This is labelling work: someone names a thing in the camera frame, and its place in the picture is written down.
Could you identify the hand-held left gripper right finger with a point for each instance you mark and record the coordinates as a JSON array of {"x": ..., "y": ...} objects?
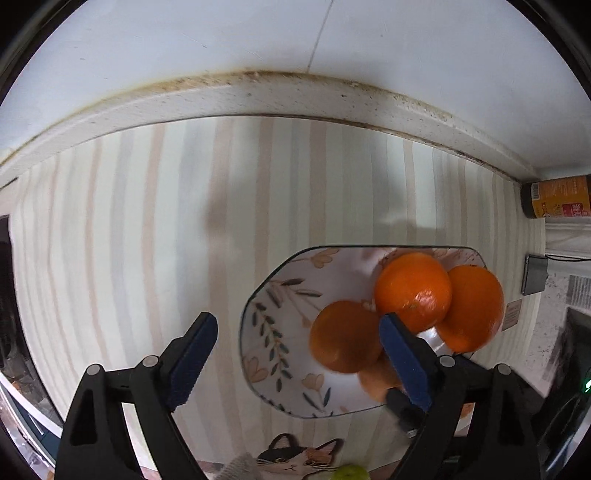
[{"x": 406, "y": 360}]

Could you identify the black smartphone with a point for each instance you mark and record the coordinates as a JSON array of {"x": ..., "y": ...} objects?
[{"x": 535, "y": 274}]

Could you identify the large orange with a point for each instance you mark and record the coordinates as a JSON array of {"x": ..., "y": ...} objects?
[{"x": 413, "y": 290}]

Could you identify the striped table mat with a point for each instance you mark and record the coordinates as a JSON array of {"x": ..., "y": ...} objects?
[{"x": 138, "y": 230}]

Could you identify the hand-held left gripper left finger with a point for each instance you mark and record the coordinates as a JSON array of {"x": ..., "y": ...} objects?
[{"x": 196, "y": 355}]

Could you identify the soy sauce bottle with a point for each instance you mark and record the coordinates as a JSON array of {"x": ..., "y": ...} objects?
[{"x": 558, "y": 196}]

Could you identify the green apple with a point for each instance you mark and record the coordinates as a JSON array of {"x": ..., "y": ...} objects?
[{"x": 351, "y": 473}]

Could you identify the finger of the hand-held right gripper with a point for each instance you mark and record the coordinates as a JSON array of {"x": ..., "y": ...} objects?
[{"x": 401, "y": 410}]

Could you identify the floral oval plate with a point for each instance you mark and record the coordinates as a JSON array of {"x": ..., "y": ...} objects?
[{"x": 286, "y": 323}]

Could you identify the brown mat label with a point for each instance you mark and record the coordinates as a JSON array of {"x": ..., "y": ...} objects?
[{"x": 512, "y": 314}]

